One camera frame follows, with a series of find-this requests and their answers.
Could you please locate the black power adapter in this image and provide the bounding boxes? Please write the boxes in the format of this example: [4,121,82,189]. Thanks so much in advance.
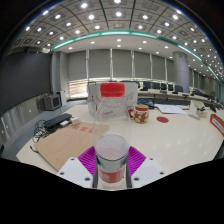
[42,113,73,130]

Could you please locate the clear red-capped water bottle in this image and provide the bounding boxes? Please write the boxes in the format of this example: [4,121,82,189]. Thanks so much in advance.
[93,82,132,190]

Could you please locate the flat round red coaster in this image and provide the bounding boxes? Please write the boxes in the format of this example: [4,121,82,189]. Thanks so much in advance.
[156,115,170,124]

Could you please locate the recessed ceiling lights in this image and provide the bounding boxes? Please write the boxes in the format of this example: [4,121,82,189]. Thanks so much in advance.
[14,0,224,73]

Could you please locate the red and white mug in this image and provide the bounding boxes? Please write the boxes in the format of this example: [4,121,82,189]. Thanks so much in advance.
[127,104,150,125]

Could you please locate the grey boxy monitor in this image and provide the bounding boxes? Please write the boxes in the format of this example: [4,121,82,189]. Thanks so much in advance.
[42,94,62,112]

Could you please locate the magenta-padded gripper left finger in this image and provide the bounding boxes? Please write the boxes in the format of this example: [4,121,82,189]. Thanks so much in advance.
[56,146,99,189]

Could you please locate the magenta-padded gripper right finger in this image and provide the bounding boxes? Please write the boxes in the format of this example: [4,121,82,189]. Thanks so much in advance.
[125,145,166,189]

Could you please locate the black desktop console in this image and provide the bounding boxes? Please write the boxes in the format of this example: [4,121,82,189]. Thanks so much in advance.
[143,99,156,110]

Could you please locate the small white charger block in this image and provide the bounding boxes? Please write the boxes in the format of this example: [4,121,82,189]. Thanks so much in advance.
[70,116,82,126]

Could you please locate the white printer paper carton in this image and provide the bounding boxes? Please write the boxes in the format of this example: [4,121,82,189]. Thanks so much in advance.
[87,81,139,122]

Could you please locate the black cable bundle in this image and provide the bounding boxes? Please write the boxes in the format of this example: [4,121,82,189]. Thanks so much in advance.
[31,119,54,144]

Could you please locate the white printed paper sheets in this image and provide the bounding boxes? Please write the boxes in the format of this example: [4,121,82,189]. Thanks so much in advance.
[154,103,188,115]

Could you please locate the row of black office chairs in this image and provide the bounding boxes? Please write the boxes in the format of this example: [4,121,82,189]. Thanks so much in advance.
[120,79,214,101]

